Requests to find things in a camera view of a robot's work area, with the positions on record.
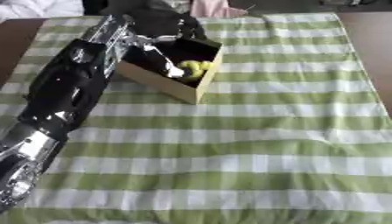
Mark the tan cardboard box black inside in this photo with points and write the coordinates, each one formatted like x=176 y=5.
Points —
x=168 y=84

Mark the white fabric bundle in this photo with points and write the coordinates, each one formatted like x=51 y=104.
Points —
x=38 y=7

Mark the person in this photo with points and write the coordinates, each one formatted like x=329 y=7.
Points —
x=212 y=8

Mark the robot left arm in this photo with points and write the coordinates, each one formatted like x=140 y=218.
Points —
x=66 y=87

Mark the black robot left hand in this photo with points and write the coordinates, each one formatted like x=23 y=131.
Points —
x=163 y=24

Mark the yellow-green toy fruit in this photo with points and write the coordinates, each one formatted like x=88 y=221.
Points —
x=196 y=66

